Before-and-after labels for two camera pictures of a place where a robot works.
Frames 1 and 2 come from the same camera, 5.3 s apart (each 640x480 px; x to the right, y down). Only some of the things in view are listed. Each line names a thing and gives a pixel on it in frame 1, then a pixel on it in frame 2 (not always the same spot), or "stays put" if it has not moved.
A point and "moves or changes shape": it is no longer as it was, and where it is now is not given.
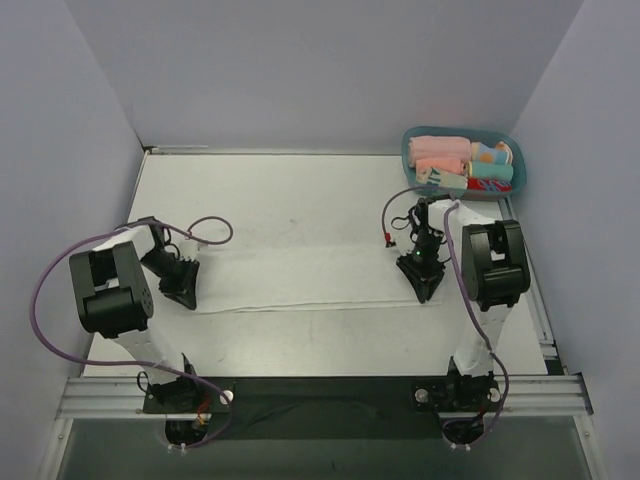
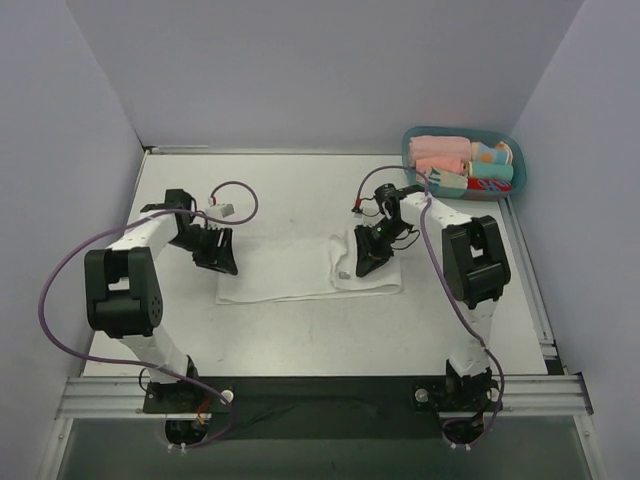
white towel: (268, 278) moves or changes shape
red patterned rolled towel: (489, 184) stays put
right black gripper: (421, 263) → (375, 240)
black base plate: (323, 408) stays put
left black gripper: (176, 273) → (211, 242)
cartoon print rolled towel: (483, 154) stays put
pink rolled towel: (421, 147) stays put
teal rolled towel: (490, 170) stays put
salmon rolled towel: (454, 166) stays put
